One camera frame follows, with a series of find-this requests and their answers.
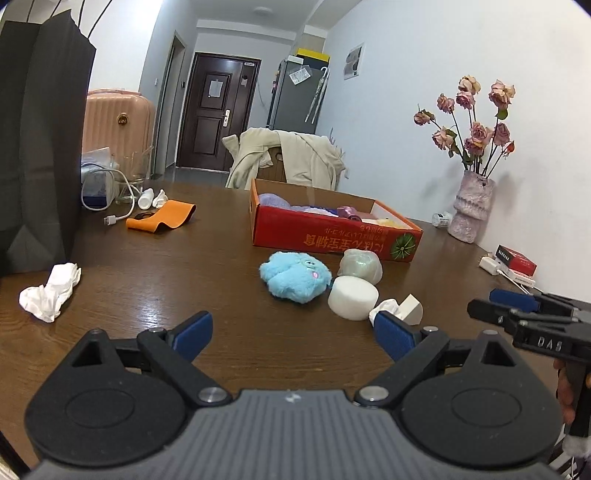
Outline iridescent plastic bag ball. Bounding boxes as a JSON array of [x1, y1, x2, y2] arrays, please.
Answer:
[[338, 249, 383, 285]]

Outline blue plush toy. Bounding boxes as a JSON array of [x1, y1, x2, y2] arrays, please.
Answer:
[[259, 252, 332, 304]]

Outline person's right hand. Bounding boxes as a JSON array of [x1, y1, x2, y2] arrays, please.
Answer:
[[553, 359, 575, 425]]

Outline white foam wedge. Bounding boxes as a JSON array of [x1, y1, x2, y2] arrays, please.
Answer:
[[394, 294, 424, 326]]

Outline red small box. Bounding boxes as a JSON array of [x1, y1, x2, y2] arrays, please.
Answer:
[[495, 245, 537, 277]]

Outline white crumpled paper by wedge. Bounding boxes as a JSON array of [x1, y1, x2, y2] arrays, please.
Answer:
[[369, 299, 399, 324]]

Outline white power adapter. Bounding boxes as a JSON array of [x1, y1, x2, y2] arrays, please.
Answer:
[[479, 256, 500, 276]]

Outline white foam cylinder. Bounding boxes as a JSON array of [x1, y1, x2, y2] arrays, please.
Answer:
[[328, 276, 379, 321]]

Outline pink ceramic vase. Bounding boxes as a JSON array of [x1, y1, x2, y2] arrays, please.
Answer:
[[448, 171, 496, 244]]

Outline yellow pompom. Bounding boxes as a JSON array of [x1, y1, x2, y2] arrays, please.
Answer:
[[377, 218, 407, 229]]

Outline white crumpled tissue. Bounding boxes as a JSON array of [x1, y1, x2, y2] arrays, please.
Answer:
[[18, 263, 82, 323]]

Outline white small bottle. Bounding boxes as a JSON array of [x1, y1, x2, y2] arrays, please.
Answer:
[[137, 188, 154, 210]]

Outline red cardboard box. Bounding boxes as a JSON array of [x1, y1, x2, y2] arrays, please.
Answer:
[[249, 179, 423, 262]]

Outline dried pink roses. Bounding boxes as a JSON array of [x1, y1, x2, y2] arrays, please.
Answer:
[[413, 75, 516, 180]]

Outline clear glass cup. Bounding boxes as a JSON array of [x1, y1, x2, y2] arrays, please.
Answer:
[[115, 147, 152, 205]]

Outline purple knit cloth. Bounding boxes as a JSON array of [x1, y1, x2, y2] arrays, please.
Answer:
[[259, 193, 291, 210]]

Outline blue white tissue pack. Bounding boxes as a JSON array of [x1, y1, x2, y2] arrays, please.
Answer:
[[80, 147, 117, 211]]

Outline wooden chair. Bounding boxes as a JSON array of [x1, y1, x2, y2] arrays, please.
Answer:
[[257, 147, 287, 183]]

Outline beige coat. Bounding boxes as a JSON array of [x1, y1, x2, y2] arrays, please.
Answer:
[[221, 128, 346, 191]]

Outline pink suitcase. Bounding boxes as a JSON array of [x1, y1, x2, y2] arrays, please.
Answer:
[[82, 89, 155, 162]]

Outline dark brown door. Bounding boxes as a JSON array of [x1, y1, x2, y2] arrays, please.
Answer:
[[176, 52, 260, 172]]

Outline grey refrigerator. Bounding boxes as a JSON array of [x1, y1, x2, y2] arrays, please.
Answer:
[[266, 56, 329, 134]]

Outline black paper bag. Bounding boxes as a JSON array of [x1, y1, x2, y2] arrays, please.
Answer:
[[1, 11, 96, 274]]

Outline yellow box on fridge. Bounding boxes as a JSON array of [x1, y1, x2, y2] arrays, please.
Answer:
[[295, 48, 331, 63]]

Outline orange fabric strap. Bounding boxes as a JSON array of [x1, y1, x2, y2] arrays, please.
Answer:
[[125, 199, 198, 234]]

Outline white charging cable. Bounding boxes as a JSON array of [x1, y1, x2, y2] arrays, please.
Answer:
[[80, 163, 141, 227]]

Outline wall poster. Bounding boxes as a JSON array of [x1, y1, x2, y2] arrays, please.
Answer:
[[342, 44, 363, 80]]

